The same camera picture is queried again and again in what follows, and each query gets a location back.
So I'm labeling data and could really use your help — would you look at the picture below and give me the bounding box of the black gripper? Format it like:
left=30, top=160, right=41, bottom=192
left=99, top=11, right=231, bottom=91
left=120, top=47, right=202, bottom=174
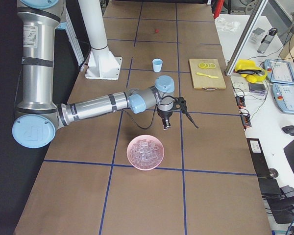
left=157, top=109, right=172, bottom=130

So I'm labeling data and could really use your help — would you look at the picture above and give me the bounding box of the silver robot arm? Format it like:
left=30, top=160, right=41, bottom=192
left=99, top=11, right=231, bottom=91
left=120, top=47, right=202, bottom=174
left=12, top=0, right=177, bottom=148

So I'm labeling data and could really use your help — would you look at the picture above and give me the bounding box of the pile of clear ice cubes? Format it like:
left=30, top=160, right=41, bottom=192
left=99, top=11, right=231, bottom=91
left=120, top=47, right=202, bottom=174
left=128, top=139, right=163, bottom=170

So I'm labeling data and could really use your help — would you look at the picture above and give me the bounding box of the light blue plastic cup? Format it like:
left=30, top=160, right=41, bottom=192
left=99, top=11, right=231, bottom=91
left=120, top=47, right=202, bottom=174
left=152, top=58, right=163, bottom=72

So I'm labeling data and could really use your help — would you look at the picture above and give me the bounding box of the pink bowl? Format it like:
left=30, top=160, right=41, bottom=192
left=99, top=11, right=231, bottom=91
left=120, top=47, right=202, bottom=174
left=126, top=135, right=165, bottom=171

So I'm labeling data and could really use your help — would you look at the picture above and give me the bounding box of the yellow plastic knife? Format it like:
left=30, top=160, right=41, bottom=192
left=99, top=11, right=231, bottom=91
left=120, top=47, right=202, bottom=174
left=196, top=72, right=219, bottom=79

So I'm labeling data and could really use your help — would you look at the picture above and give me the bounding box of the wooden cutting board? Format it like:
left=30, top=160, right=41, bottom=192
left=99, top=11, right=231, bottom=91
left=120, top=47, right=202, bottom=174
left=189, top=58, right=226, bottom=91

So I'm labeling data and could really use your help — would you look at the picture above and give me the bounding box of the black power strip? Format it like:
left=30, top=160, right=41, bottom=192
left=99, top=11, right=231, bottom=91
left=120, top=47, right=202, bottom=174
left=235, top=95, right=252, bottom=130

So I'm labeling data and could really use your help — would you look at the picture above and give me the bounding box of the yellow bag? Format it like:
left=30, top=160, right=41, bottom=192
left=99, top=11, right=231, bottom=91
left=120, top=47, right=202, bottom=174
left=234, top=59, right=268, bottom=83

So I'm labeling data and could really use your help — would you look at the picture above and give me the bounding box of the clear plastic bag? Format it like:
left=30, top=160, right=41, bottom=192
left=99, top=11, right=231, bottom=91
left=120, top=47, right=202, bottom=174
left=215, top=17, right=241, bottom=32

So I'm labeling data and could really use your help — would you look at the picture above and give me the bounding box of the upper blue teach pendant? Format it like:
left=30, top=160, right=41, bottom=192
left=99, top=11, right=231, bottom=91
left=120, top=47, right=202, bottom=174
left=264, top=59, right=294, bottom=85

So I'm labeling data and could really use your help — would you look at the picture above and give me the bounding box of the blue teach pendant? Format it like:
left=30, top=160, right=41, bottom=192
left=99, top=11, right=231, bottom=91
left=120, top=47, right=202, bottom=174
left=264, top=59, right=294, bottom=85
left=272, top=83, right=294, bottom=114

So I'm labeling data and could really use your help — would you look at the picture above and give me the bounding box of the lower blue teach pendant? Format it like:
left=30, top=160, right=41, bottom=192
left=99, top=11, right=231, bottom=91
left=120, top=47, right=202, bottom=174
left=272, top=83, right=294, bottom=114

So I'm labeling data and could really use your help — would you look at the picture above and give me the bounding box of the black computer mouse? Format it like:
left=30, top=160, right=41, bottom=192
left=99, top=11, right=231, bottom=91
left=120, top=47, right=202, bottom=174
left=282, top=125, right=294, bottom=136

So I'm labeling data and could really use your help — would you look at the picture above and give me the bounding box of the grey water bottle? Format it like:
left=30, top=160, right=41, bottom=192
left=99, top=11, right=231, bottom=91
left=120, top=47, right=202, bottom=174
left=257, top=27, right=278, bottom=54

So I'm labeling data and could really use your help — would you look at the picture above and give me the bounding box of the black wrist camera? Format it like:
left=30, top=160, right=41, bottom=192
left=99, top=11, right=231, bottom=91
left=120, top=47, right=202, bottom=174
left=172, top=97, right=199, bottom=129

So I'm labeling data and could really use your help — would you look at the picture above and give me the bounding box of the lemon slice nearest handle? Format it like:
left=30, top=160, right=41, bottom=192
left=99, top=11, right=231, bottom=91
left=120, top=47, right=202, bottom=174
left=198, top=63, right=206, bottom=69

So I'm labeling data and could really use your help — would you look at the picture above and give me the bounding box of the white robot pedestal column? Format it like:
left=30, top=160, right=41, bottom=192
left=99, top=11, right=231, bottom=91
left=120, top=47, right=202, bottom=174
left=78, top=0, right=123, bottom=80

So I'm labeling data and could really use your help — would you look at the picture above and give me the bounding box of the aluminium frame post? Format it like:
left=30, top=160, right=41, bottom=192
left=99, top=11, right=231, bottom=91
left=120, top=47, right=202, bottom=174
left=225, top=0, right=268, bottom=76

